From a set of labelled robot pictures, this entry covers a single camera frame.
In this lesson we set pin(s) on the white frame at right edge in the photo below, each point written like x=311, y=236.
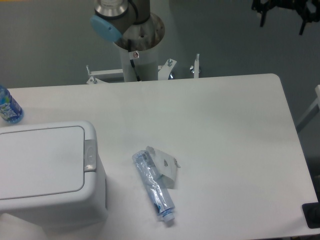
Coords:
x=310, y=113

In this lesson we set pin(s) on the crushed clear plastic bottle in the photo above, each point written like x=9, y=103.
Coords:
x=154, y=186

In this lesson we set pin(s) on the white pedestal base bracket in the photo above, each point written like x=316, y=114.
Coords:
x=165, y=72

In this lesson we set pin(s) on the black table clamp block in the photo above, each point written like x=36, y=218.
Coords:
x=311, y=213

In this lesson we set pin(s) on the silver robot arm blue cap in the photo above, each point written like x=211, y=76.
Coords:
x=132, y=26

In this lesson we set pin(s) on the flattened white paper carton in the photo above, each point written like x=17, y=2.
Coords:
x=166, y=165

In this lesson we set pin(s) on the white trash can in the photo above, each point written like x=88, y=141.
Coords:
x=44, y=191

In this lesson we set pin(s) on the grey trash can push button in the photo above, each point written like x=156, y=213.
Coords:
x=90, y=155

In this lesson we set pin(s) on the blue labelled water bottle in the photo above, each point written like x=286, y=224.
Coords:
x=10, y=110

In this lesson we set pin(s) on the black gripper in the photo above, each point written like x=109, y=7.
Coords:
x=307, y=9

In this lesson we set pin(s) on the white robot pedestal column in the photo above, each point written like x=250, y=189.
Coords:
x=145, y=63

